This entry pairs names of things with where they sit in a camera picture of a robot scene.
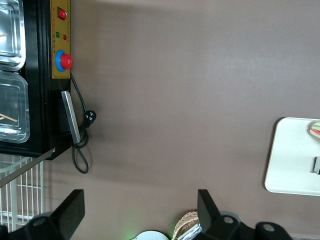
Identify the wrapped triangle sandwich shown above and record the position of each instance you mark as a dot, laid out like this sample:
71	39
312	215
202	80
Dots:
315	130

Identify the cream plastic tray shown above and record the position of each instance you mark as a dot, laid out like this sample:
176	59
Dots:
287	155

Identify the stacked aluminium foil trays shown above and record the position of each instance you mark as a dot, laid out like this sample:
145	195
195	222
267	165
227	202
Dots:
192	232

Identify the light oval wicker basket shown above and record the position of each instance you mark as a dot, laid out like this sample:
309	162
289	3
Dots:
185	221

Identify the silver metal lever strip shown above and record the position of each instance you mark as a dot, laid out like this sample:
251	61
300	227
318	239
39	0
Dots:
27	166

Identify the steel food tray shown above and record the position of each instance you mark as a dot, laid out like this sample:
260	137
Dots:
12	100
10	25

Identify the thin wooden stick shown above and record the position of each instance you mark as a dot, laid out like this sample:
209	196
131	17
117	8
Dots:
10	118
3	35

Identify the yellow control panel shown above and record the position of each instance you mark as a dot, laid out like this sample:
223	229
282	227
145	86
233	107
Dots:
61	30

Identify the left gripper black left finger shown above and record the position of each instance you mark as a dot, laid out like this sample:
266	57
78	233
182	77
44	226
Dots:
70	212

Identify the red emergency stop button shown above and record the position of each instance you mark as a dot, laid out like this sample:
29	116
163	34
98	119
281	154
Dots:
65	60

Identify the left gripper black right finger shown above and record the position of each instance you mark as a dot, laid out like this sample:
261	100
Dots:
207	215

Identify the black sealing machine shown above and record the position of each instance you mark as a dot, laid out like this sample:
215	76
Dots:
37	100

